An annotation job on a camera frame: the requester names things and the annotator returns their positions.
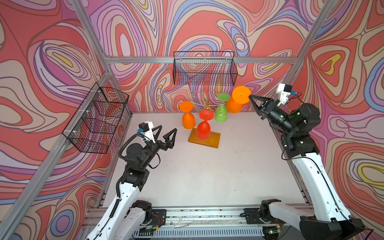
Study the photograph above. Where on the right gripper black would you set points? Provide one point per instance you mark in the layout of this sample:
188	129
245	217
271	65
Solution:
265	109

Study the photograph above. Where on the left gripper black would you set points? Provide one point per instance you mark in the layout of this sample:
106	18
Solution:
165	146

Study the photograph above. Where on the orange wine glass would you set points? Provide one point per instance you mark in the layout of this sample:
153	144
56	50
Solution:
239	98
188	118

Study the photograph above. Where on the green wine glass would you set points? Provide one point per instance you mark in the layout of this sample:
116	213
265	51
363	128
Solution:
221	113

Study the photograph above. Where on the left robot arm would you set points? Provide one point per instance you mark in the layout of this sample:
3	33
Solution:
126	213

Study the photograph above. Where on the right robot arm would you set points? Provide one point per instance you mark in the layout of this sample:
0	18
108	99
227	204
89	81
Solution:
331	220

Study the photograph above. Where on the red wine glass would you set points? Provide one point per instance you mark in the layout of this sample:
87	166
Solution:
204	128

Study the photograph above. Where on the wooden rack base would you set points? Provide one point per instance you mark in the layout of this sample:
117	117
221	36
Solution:
213	141

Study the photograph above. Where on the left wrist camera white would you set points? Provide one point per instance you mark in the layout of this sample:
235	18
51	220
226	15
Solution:
145	129

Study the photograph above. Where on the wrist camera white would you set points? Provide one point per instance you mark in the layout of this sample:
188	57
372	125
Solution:
284	91
145	129

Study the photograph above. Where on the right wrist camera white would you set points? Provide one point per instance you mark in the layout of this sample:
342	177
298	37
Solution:
284	91

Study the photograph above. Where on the gold wire glass rack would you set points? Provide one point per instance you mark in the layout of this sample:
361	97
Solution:
208	100

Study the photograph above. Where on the black wire basket back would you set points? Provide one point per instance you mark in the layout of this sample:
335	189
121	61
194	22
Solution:
204	68

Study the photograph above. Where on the black wire basket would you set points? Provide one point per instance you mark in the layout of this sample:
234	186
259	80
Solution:
100	114
204	68

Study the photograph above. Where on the black wire basket left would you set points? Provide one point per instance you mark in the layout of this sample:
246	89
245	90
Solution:
100	114

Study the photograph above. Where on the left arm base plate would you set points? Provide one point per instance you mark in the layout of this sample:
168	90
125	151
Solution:
158	219

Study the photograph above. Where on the aluminium mounting rail front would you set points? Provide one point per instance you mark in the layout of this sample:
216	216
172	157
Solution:
218	221

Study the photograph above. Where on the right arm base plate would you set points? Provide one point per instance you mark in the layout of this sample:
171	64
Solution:
257	216

